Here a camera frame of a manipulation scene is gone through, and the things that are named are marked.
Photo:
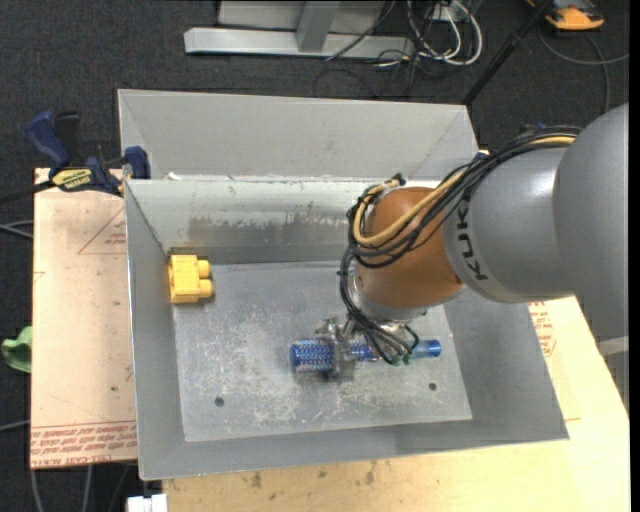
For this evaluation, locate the blue round hairbrush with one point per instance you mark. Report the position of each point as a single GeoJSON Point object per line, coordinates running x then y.
{"type": "Point", "coordinates": [310, 355]}

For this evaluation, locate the yellow toy building block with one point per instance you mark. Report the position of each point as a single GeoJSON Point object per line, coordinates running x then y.
{"type": "Point", "coordinates": [186, 280]}

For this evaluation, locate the grey metal bin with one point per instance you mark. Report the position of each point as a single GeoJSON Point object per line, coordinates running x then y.
{"type": "Point", "coordinates": [250, 390]}

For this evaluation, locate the brown cardboard board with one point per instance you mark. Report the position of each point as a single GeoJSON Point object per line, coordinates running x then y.
{"type": "Point", "coordinates": [80, 320]}

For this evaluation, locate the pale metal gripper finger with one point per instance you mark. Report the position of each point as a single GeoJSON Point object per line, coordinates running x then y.
{"type": "Point", "coordinates": [332, 332]}
{"type": "Point", "coordinates": [345, 366]}

